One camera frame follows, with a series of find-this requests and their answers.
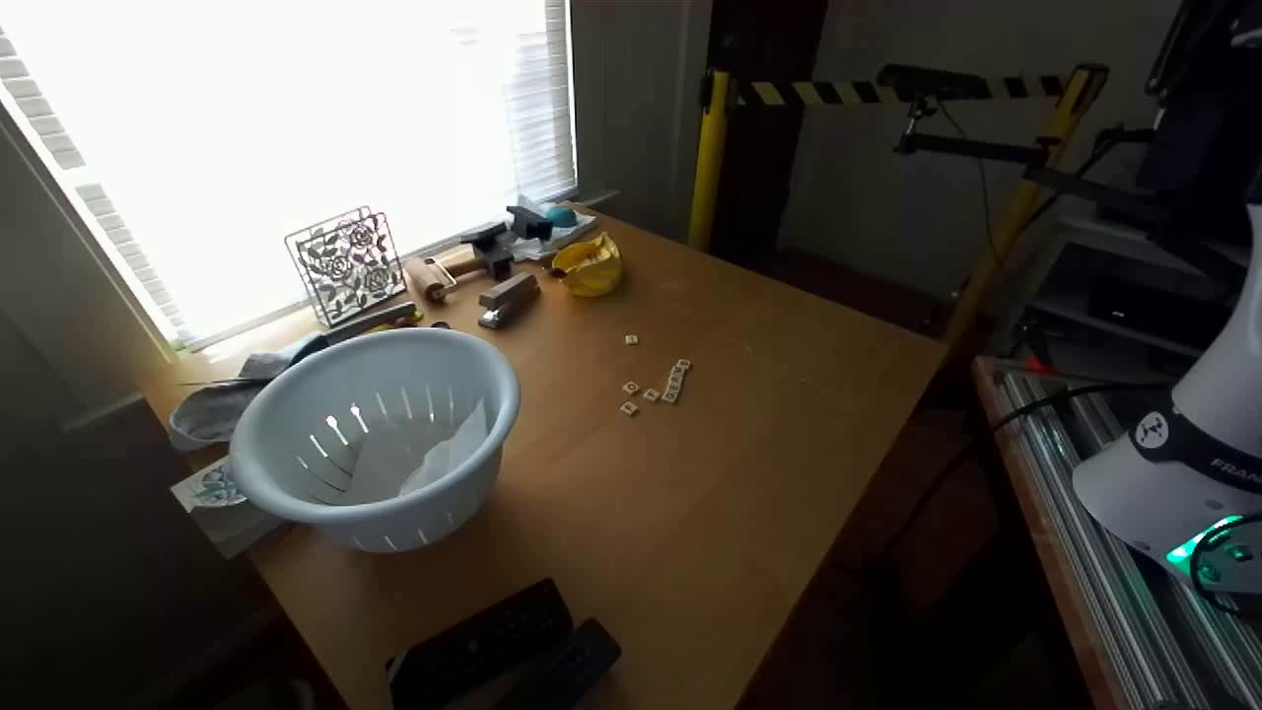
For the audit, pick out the yellow bowl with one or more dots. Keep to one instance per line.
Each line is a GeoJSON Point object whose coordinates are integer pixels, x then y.
{"type": "Point", "coordinates": [591, 276]}

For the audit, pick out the white window blind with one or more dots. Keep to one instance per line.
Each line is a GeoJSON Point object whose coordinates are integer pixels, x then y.
{"type": "Point", "coordinates": [537, 105]}

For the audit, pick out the grey cloth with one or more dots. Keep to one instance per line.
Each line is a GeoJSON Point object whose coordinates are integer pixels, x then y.
{"type": "Point", "coordinates": [216, 408]}

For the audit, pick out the black white patterned cube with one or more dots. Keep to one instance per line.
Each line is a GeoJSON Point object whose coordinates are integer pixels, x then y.
{"type": "Point", "coordinates": [343, 265]}

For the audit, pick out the dark grey stapler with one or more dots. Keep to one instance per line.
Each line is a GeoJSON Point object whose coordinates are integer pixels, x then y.
{"type": "Point", "coordinates": [507, 303]}

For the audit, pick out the white shelf unit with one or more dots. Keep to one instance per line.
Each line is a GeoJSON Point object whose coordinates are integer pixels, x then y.
{"type": "Point", "coordinates": [1117, 262]}

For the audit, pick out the black clamp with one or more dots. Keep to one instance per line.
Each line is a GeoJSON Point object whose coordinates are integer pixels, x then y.
{"type": "Point", "coordinates": [493, 245]}

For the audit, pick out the yellow post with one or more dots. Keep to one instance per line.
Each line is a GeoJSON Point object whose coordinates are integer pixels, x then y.
{"type": "Point", "coordinates": [1017, 212]}
{"type": "Point", "coordinates": [712, 170]}

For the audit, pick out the aluminium rail frame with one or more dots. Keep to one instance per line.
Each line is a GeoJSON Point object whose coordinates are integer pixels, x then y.
{"type": "Point", "coordinates": [1105, 578]}

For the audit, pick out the white letter tile E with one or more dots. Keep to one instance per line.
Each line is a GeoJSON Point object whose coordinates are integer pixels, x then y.
{"type": "Point", "coordinates": [680, 373]}

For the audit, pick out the yellow black striped bar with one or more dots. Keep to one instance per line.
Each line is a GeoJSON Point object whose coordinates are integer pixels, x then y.
{"type": "Point", "coordinates": [800, 94]}

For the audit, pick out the white plastic colander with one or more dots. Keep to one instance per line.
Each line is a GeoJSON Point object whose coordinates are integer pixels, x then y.
{"type": "Point", "coordinates": [395, 361]}

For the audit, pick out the white letter tile G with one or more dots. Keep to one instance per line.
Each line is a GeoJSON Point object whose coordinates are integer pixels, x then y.
{"type": "Point", "coordinates": [684, 366]}

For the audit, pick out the white letter tile M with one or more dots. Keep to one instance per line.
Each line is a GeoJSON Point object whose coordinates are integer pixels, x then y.
{"type": "Point", "coordinates": [673, 397]}

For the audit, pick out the black electronic device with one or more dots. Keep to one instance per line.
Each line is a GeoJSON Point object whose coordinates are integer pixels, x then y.
{"type": "Point", "coordinates": [485, 646]}

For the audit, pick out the patterned paper pad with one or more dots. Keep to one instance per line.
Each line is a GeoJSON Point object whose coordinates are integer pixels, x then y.
{"type": "Point", "coordinates": [216, 490]}

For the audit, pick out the white letter tile R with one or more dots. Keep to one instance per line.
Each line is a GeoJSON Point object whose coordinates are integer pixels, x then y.
{"type": "Point", "coordinates": [677, 386]}

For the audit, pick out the teal black tool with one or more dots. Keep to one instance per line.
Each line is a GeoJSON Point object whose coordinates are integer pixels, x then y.
{"type": "Point", "coordinates": [553, 218]}

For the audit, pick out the small white letter tile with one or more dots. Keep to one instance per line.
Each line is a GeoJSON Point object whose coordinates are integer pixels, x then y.
{"type": "Point", "coordinates": [628, 408]}
{"type": "Point", "coordinates": [628, 387]}
{"type": "Point", "coordinates": [632, 337]}
{"type": "Point", "coordinates": [648, 397]}

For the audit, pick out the black camera on boom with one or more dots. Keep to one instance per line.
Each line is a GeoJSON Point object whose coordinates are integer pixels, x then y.
{"type": "Point", "coordinates": [933, 81]}

